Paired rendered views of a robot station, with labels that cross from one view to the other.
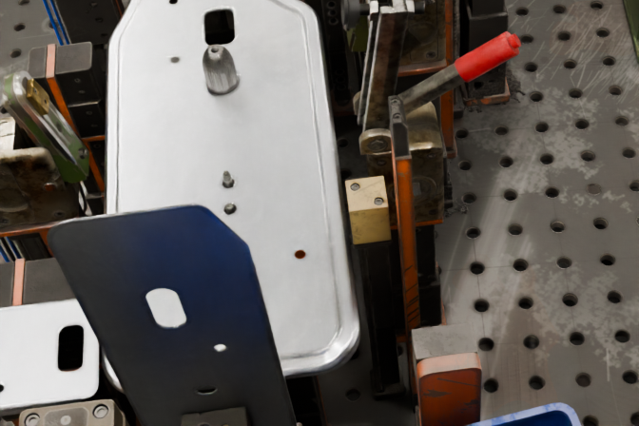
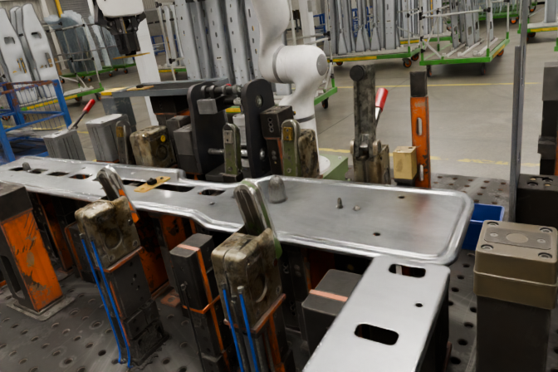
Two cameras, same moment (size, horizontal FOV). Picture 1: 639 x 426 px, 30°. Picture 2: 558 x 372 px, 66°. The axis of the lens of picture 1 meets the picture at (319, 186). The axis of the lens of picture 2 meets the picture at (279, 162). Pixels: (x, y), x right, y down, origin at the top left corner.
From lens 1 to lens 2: 0.98 m
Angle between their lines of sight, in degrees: 56
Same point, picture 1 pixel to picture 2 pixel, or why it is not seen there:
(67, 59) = (196, 242)
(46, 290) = (345, 285)
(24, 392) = (429, 295)
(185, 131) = (295, 212)
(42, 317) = (374, 276)
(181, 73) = not seen: hidden behind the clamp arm
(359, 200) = (406, 150)
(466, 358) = not seen: outside the picture
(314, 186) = (365, 188)
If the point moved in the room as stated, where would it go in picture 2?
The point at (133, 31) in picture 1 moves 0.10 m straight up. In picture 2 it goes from (213, 216) to (202, 164)
